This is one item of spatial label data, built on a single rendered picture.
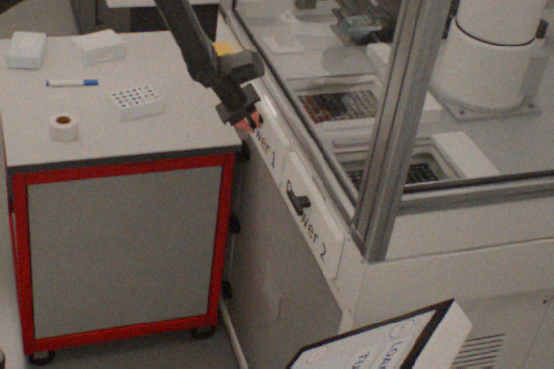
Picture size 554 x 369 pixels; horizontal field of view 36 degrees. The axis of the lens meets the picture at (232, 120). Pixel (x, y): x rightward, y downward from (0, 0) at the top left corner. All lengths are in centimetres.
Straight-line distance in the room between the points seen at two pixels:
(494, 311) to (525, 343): 17
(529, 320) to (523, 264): 20
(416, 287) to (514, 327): 34
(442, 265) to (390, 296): 12
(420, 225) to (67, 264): 106
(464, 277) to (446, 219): 18
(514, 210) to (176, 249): 102
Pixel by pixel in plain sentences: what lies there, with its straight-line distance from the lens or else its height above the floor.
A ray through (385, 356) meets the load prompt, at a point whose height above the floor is 115.
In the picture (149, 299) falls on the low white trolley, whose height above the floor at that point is 23.
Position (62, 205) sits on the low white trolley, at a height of 61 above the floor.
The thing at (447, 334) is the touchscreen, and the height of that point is 119.
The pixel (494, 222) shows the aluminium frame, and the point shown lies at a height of 100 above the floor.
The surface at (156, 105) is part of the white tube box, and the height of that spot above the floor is 78.
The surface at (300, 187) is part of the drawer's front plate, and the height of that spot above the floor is 90.
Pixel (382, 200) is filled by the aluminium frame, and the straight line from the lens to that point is 150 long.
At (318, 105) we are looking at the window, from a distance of 176.
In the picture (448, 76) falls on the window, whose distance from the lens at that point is 142.
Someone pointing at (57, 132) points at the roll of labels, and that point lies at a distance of 213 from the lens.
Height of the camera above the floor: 199
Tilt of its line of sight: 33 degrees down
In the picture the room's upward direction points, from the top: 6 degrees clockwise
